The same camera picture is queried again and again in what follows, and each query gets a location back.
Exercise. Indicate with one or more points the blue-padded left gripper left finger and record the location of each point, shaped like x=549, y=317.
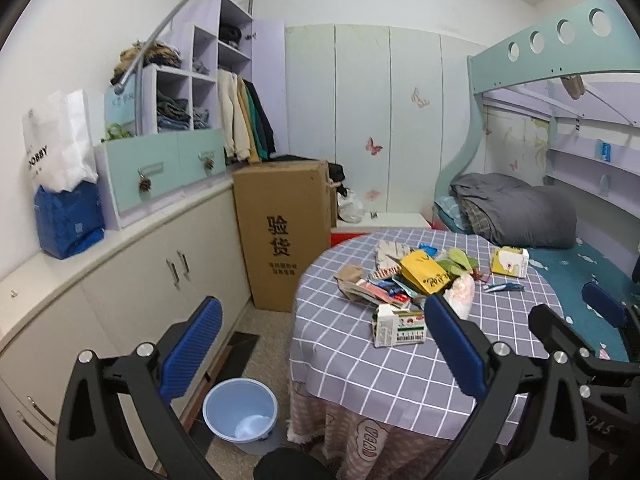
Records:
x=94, y=440

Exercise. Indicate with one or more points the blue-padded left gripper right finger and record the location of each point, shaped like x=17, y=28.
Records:
x=528, y=421

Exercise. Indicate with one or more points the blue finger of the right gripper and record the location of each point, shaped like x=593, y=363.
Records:
x=612, y=310

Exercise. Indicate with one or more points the light blue plastic bin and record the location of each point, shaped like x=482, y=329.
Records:
x=240, y=411

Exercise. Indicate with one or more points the pink clear plastic bag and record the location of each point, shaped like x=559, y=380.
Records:
x=460, y=295

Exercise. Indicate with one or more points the white green medicine box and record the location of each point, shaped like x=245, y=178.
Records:
x=393, y=327

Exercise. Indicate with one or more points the teal bed sheet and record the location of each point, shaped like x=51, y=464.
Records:
x=566, y=271

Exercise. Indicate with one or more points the blue wrapper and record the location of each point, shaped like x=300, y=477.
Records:
x=503, y=287

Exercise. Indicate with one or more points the yellow white tissue box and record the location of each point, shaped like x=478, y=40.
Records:
x=510, y=261

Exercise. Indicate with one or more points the grey folded duvet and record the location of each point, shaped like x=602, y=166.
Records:
x=507, y=211

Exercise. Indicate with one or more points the cream low cabinet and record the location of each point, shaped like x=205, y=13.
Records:
x=123, y=291

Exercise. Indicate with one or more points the green wrapper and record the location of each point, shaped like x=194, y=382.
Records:
x=456, y=262

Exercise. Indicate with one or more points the grey checked tablecloth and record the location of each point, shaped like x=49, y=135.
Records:
x=386, y=413

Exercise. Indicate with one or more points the yellow paper bag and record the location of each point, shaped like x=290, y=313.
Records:
x=424, y=272

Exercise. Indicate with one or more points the blue plastic package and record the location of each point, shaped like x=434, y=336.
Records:
x=68, y=223

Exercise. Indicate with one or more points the beige crumpled paper bag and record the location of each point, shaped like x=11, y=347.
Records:
x=347, y=281

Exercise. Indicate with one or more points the mint drawer unit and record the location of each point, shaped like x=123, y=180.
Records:
x=142, y=175

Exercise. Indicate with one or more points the red white low box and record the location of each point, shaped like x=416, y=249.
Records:
x=376, y=221

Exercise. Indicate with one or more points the tall brown cardboard box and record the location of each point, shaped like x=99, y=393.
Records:
x=285, y=220

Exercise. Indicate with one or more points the white paper shopping bag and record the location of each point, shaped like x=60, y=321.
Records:
x=58, y=145

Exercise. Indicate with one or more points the hanging clothes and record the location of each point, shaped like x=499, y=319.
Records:
x=248, y=135

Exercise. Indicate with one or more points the lilac cubby shelf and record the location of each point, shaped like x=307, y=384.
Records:
x=206, y=36

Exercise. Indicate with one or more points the teal bunk bed frame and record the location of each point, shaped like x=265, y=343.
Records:
x=594, y=37

